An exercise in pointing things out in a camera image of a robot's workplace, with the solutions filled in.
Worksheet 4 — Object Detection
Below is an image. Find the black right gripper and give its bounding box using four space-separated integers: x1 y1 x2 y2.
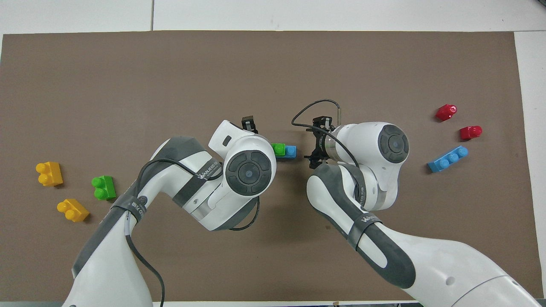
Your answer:
305 116 334 165

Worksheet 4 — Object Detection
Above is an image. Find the brown table mat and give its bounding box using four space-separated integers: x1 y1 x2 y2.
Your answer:
0 31 544 302

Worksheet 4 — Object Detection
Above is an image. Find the red one-stud block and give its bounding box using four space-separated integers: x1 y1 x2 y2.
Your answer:
435 104 458 122
459 125 483 141

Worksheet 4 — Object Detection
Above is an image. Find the yellow two-stud brick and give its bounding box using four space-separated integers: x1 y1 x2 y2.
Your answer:
57 198 90 223
35 161 64 187

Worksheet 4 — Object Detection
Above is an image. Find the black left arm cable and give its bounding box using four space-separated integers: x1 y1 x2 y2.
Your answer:
124 158 261 307

